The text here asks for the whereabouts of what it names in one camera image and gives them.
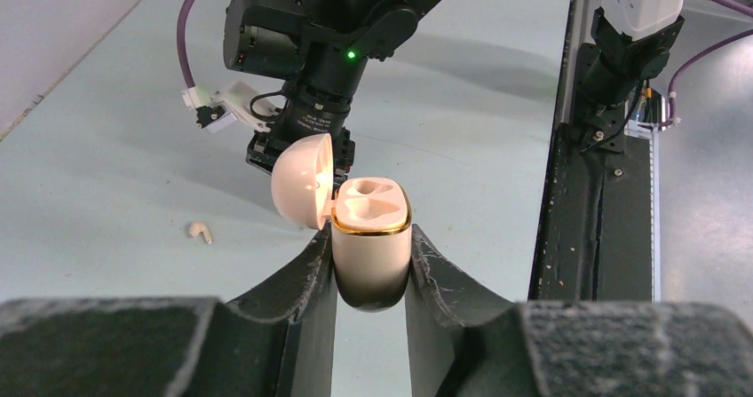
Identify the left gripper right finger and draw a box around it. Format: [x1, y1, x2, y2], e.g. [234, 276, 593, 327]
[405, 226, 752, 396]

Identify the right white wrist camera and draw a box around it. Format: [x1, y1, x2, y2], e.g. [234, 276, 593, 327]
[181, 82, 281, 134]

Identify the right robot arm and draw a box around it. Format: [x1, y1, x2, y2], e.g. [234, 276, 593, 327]
[223, 0, 684, 183]

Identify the white earbud charging case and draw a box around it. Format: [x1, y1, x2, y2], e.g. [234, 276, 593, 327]
[271, 134, 412, 312]

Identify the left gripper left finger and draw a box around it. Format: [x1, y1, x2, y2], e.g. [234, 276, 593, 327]
[1, 228, 337, 396]

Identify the white earbud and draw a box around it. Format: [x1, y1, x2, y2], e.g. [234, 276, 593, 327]
[187, 221, 213, 244]

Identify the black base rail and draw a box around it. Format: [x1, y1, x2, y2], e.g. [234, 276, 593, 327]
[528, 0, 661, 302]

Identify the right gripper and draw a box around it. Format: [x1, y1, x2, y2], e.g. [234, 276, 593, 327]
[245, 126, 357, 189]

